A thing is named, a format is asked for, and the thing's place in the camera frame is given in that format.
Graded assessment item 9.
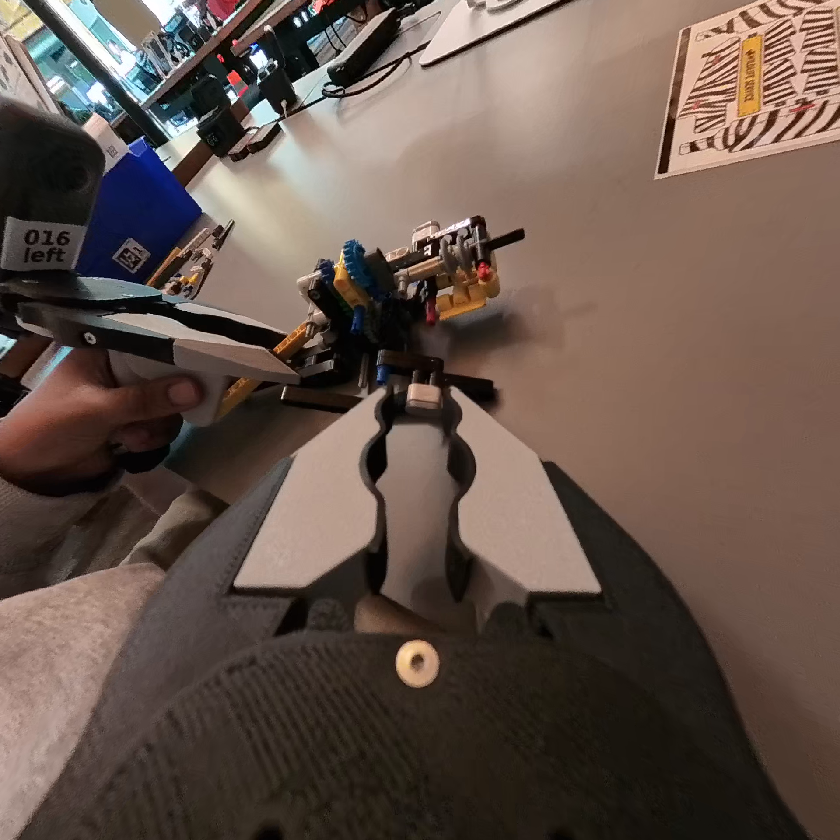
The black cube charger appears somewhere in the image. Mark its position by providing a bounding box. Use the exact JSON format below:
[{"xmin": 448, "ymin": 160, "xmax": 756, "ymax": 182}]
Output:
[{"xmin": 196, "ymin": 75, "xmax": 232, "ymax": 156}]

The black slanted pole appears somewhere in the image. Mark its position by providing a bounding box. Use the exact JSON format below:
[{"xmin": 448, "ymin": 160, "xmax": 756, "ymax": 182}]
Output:
[{"xmin": 20, "ymin": 0, "xmax": 168, "ymax": 145}]

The person's left forearm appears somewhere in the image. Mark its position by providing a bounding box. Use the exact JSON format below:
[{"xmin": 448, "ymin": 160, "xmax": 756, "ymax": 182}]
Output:
[{"xmin": 0, "ymin": 469, "xmax": 227, "ymax": 599}]

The white cardboard box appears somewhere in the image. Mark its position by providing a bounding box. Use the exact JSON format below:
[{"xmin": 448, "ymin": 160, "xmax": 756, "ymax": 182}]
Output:
[{"xmin": 82, "ymin": 112, "xmax": 130, "ymax": 173}]

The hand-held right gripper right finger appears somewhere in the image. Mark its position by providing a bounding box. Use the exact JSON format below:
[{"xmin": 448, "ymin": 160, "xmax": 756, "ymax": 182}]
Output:
[{"xmin": 445, "ymin": 386, "xmax": 602, "ymax": 627}]

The wooden background desk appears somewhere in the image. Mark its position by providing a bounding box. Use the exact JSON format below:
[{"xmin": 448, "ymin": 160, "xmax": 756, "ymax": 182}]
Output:
[{"xmin": 141, "ymin": 0, "xmax": 311, "ymax": 111}]

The black power brick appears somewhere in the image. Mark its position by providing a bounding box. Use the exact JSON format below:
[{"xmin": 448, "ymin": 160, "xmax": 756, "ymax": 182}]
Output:
[{"xmin": 258, "ymin": 26, "xmax": 301, "ymax": 110}]

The yellow and black lego vehicle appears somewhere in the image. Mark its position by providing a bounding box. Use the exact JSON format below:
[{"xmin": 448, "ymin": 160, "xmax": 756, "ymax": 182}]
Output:
[{"xmin": 217, "ymin": 213, "xmax": 527, "ymax": 421}]

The zebra striped sticker sheet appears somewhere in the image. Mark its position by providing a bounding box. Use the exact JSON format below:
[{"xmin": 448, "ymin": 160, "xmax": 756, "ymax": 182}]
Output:
[{"xmin": 654, "ymin": 0, "xmax": 840, "ymax": 180}]

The blue storage box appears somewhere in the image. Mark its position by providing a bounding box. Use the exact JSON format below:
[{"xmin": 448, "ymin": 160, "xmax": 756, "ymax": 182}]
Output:
[{"xmin": 75, "ymin": 136, "xmax": 203, "ymax": 287}]

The person's grey sweatshirt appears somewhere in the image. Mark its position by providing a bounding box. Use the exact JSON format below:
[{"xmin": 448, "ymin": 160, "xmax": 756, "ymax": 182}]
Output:
[{"xmin": 0, "ymin": 563, "xmax": 168, "ymax": 840}]

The pile of loose lego pieces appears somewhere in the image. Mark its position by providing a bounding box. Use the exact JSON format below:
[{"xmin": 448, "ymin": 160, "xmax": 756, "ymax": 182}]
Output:
[{"xmin": 147, "ymin": 220, "xmax": 236, "ymax": 298}]

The black lego beam subassembly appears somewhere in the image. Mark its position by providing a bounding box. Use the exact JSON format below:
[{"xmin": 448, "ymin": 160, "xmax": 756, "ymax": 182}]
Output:
[{"xmin": 282, "ymin": 351, "xmax": 497, "ymax": 434}]

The silver monitor stand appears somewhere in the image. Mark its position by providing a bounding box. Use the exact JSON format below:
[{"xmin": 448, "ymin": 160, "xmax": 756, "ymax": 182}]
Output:
[{"xmin": 419, "ymin": 0, "xmax": 567, "ymax": 67}]

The black power adapter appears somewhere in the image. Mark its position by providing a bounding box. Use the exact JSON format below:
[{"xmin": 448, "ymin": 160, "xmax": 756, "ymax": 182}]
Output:
[{"xmin": 326, "ymin": 7, "xmax": 401, "ymax": 86}]

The flat black device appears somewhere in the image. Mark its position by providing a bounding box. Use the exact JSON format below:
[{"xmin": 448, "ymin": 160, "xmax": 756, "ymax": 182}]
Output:
[{"xmin": 226, "ymin": 121, "xmax": 283, "ymax": 163}]

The person's left hand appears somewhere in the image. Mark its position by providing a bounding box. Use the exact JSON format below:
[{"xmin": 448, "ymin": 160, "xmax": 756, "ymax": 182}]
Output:
[{"xmin": 0, "ymin": 369, "xmax": 204, "ymax": 492}]

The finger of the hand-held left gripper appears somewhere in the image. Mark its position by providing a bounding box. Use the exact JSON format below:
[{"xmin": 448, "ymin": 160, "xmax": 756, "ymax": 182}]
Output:
[
  {"xmin": 104, "ymin": 301, "xmax": 291, "ymax": 354},
  {"xmin": 107, "ymin": 336, "xmax": 303, "ymax": 429}
]

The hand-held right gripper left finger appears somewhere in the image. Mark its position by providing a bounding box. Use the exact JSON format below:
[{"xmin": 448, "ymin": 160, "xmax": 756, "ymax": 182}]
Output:
[{"xmin": 231, "ymin": 386, "xmax": 396, "ymax": 601}]

